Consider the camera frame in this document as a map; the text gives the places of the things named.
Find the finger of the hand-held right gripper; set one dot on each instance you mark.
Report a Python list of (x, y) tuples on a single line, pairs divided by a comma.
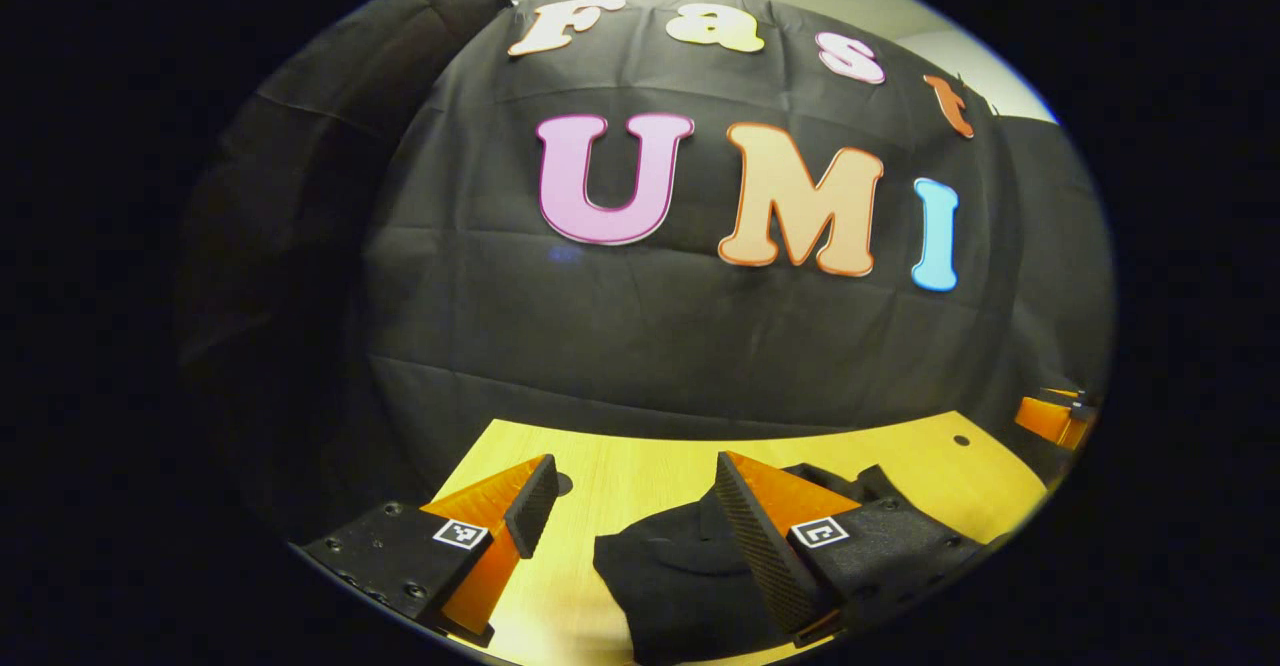
[(1050, 418)]

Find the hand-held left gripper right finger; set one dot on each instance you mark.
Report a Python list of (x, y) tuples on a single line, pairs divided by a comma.
[(760, 546)]

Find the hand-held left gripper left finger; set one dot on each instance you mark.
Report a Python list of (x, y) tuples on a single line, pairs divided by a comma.
[(535, 506)]

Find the black button shirt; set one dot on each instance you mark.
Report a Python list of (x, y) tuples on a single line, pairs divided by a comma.
[(680, 586)]

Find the black backdrop cloth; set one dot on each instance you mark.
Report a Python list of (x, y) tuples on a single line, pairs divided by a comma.
[(650, 346)]

